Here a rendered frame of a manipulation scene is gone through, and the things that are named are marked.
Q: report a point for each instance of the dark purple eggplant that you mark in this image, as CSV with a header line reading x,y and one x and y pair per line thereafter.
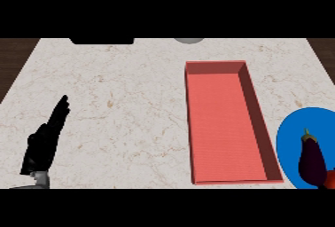
x,y
311,162

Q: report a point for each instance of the red cardboard box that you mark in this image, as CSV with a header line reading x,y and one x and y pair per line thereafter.
x,y
226,127

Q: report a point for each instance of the grey round object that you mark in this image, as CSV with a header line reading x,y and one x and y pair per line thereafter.
x,y
189,40

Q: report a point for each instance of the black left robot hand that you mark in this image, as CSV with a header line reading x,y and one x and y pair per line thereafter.
x,y
43,142

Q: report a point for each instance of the red tomato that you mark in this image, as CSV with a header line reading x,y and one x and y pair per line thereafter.
x,y
329,179

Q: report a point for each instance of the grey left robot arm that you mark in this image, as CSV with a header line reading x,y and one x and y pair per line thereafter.
x,y
40,179

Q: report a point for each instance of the blue plate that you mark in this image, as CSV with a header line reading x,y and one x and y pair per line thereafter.
x,y
291,139

